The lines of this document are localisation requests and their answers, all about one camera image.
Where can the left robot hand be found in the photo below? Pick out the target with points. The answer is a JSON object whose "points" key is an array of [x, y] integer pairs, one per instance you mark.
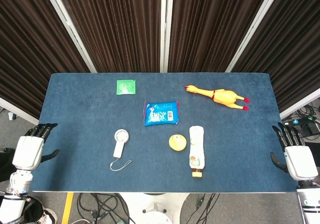
{"points": [[28, 150]]}

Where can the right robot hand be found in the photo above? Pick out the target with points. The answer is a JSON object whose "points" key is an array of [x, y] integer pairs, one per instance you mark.
{"points": [[298, 160]]}

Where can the white handheld fan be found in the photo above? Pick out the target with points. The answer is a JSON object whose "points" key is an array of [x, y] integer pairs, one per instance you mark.
{"points": [[120, 146]]}

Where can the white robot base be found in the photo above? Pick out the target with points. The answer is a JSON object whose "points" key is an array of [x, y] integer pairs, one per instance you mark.
{"points": [[156, 209]]}

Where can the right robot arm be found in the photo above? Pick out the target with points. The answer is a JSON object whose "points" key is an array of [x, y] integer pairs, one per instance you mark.
{"points": [[308, 201]]}

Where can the black power adapter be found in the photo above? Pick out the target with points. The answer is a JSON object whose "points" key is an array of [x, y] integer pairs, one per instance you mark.
{"points": [[312, 128]]}

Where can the black and white shoe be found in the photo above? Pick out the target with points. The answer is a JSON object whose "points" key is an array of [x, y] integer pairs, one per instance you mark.
{"points": [[47, 215]]}

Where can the yellow floor tape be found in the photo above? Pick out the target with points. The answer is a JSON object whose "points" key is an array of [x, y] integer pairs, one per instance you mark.
{"points": [[67, 207]]}

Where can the yellow rubber chicken toy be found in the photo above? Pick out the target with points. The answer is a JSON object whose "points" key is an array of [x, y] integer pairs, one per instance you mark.
{"points": [[222, 96]]}

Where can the white squeeze bottle yellow cap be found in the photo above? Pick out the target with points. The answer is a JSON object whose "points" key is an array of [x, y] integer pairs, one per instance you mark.
{"points": [[197, 151]]}

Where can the green sachet packet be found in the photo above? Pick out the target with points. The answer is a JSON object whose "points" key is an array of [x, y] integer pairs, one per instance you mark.
{"points": [[126, 86]]}

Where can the yellow cone-shaped toy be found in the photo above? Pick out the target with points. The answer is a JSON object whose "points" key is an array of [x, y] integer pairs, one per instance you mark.
{"points": [[177, 142]]}

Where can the blue felt table mat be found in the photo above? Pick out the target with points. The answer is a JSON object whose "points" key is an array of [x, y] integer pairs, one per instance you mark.
{"points": [[160, 133]]}

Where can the blue snack bag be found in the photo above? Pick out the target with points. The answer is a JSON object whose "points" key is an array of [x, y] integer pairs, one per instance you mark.
{"points": [[161, 113]]}

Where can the brown pleated curtain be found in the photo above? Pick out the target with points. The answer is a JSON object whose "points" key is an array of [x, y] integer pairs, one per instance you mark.
{"points": [[112, 26]]}

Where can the white partition frame post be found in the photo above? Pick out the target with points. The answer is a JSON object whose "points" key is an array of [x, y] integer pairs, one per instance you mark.
{"points": [[165, 27]]}

